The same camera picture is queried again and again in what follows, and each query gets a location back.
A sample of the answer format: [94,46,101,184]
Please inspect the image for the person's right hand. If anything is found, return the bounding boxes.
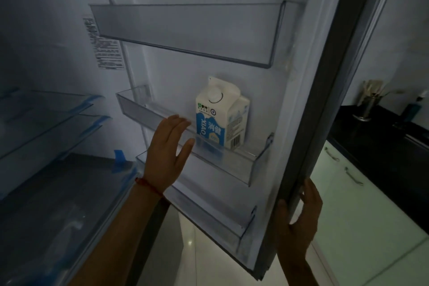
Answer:
[274,178,323,264]

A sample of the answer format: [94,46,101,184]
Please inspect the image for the person's left hand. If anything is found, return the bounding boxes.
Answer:
[143,114,196,194]

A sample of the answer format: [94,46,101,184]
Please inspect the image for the grey refrigerator door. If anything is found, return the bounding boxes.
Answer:
[89,0,404,282]

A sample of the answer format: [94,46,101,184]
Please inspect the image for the person's right forearm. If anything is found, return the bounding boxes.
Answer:
[278,255,320,286]

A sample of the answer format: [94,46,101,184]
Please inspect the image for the person's left forearm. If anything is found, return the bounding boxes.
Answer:
[67,186,170,286]

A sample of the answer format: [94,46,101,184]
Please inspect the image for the white and blue milk carton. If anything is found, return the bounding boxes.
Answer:
[195,76,251,150]

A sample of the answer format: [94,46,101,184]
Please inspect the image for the blue tape strip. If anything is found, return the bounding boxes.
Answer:
[80,115,112,137]
[69,95,104,113]
[113,150,127,174]

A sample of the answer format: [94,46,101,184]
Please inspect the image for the pale kitchen cabinet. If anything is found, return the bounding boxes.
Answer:
[310,140,429,286]

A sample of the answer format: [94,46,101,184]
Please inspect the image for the long clear door bin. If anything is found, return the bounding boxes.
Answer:
[89,0,296,69]

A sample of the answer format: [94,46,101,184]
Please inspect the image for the white printed label sticker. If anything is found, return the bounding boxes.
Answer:
[82,17,125,70]

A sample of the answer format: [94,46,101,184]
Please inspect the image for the glass refrigerator shelf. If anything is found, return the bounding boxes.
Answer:
[0,114,112,197]
[0,89,103,160]

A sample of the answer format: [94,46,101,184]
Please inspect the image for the metal utensil holder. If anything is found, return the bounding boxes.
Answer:
[352,94,380,123]

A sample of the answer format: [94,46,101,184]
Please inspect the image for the clear crisper drawer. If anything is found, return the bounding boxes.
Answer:
[0,153,140,286]

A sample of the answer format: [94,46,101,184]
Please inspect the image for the wooden kitchen utensils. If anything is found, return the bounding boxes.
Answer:
[357,79,404,99]

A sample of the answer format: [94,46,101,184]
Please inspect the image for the white refrigerator body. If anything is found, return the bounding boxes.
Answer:
[0,0,148,286]

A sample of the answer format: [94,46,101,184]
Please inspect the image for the blue bottle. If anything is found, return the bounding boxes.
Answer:
[400,91,429,123]

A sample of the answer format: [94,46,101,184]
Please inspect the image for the red string bracelet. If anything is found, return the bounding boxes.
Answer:
[135,177,165,198]

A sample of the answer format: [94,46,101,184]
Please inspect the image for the metal cabinet handle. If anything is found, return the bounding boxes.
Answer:
[324,146,340,162]
[344,166,364,186]

